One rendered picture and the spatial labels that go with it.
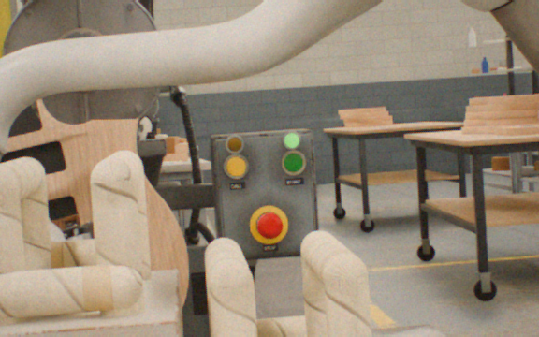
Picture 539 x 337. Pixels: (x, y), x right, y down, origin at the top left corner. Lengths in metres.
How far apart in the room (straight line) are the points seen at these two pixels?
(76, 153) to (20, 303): 0.76
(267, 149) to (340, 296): 1.05
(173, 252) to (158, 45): 0.42
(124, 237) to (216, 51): 0.44
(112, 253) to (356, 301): 0.17
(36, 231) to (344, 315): 0.29
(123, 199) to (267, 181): 1.07
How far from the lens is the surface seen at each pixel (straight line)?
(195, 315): 2.13
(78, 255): 1.03
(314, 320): 1.03
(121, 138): 1.60
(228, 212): 1.90
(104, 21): 1.91
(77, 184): 1.60
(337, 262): 0.86
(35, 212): 1.02
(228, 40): 1.26
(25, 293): 0.85
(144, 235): 1.02
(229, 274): 0.85
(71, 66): 1.25
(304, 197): 1.91
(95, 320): 0.85
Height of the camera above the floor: 1.16
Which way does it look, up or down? 3 degrees down
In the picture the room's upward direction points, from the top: 4 degrees counter-clockwise
